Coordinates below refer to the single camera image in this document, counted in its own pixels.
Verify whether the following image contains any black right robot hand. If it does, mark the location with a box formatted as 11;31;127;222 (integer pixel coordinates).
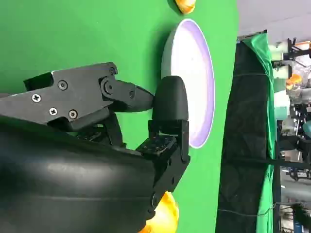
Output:
0;62;191;233

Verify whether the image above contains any orange and white bread roll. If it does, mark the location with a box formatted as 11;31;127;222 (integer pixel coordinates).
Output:
175;0;196;13
143;191;180;233

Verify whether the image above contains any green table cloth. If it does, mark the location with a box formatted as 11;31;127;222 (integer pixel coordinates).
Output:
0;0;242;233

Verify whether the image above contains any lilac plate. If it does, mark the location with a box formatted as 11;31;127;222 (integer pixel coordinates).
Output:
160;18;216;149

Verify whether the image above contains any black backdrop cloth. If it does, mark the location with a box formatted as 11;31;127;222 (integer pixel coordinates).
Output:
215;36;276;233

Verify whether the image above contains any green hanging cloth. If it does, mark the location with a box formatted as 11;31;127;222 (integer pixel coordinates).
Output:
242;31;276;233

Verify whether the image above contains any black machine stand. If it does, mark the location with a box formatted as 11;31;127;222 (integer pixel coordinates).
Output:
279;134;311;182

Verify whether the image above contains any teal background object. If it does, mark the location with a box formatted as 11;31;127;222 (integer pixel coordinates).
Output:
302;120;311;141

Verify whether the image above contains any orange background object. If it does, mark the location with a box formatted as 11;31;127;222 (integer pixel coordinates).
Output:
286;74;302;91

